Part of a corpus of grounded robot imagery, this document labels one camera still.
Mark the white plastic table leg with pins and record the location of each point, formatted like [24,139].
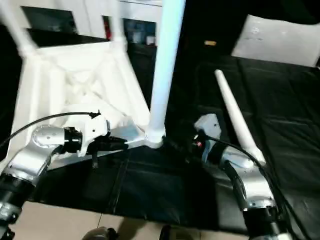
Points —
[167,60]
[235,115]
[17,32]
[117,25]

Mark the small yellow label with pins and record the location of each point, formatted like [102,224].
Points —
[210,43]

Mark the black work mat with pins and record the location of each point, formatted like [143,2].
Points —
[290,125]

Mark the white flat panel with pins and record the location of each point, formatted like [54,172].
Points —
[280,42]

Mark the white glass-door cabinet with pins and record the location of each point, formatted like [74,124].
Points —
[75,17]

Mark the black cabinet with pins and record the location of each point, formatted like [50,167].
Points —
[210,20]

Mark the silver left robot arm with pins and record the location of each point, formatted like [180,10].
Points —
[35,160]

